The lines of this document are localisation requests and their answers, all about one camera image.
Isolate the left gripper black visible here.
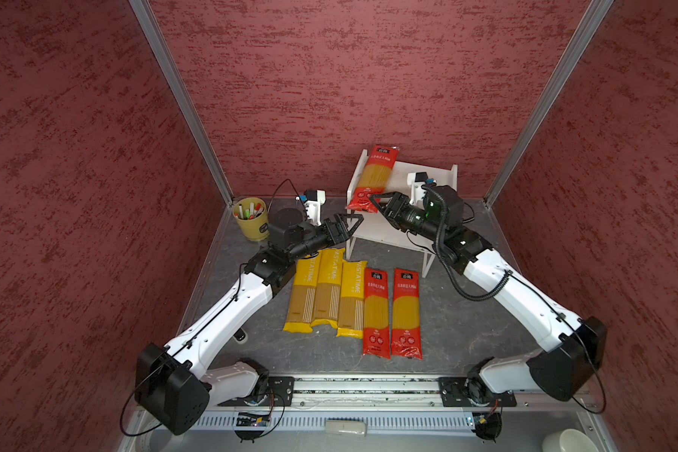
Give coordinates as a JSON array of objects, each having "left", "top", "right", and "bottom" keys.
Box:
[{"left": 287, "top": 213, "right": 363, "bottom": 261}]

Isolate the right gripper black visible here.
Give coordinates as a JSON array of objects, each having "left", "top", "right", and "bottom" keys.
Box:
[{"left": 370, "top": 189, "right": 446, "bottom": 240}]

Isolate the red pasta package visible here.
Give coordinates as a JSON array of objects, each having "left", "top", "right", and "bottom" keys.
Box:
[
  {"left": 391, "top": 269, "right": 423, "bottom": 360},
  {"left": 363, "top": 267, "right": 391, "bottom": 360},
  {"left": 348, "top": 145, "right": 399, "bottom": 213}
]

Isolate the yellow pasta package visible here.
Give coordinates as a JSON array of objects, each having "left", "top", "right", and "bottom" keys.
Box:
[
  {"left": 337, "top": 261, "right": 367, "bottom": 339},
  {"left": 311, "top": 249, "right": 345, "bottom": 329},
  {"left": 284, "top": 254, "right": 320, "bottom": 333}
]

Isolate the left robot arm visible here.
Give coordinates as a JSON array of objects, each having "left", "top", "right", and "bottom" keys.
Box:
[{"left": 131, "top": 208, "right": 363, "bottom": 436}]

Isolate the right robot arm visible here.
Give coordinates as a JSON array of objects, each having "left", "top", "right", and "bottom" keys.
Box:
[{"left": 369, "top": 184, "right": 608, "bottom": 406}]

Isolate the white two-tier shelf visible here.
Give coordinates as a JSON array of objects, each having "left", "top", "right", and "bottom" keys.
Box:
[{"left": 345, "top": 160, "right": 459, "bottom": 276}]

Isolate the yellow pen holder cup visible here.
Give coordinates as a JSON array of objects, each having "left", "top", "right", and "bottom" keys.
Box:
[{"left": 232, "top": 197, "right": 269, "bottom": 242}]

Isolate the white bowl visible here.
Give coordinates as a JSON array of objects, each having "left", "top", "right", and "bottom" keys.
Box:
[{"left": 542, "top": 429, "right": 599, "bottom": 452}]

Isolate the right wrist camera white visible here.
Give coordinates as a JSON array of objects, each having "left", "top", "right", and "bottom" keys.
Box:
[{"left": 407, "top": 171, "right": 435, "bottom": 206}]

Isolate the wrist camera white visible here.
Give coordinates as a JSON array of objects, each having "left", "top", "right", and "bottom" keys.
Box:
[
  {"left": 298, "top": 189, "right": 326, "bottom": 226},
  {"left": 407, "top": 171, "right": 435, "bottom": 206}
]

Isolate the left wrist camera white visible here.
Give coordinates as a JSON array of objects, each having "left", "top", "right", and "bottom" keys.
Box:
[{"left": 298, "top": 189, "right": 326, "bottom": 226}]

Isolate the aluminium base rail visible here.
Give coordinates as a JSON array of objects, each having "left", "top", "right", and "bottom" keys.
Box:
[{"left": 257, "top": 374, "right": 580, "bottom": 412}]

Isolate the white cable duct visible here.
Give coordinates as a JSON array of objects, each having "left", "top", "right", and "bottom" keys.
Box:
[{"left": 190, "top": 411, "right": 476, "bottom": 436}]

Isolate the right aluminium corner post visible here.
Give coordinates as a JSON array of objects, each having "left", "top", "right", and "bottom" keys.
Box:
[{"left": 484, "top": 0, "right": 614, "bottom": 209}]

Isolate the aluminium corner post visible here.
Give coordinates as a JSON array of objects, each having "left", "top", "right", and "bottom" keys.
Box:
[
  {"left": 129, "top": 0, "right": 234, "bottom": 205},
  {"left": 484, "top": 0, "right": 614, "bottom": 209}
]

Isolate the left aluminium corner post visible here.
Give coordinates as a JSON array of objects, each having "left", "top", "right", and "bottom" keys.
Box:
[{"left": 129, "top": 0, "right": 234, "bottom": 205}]

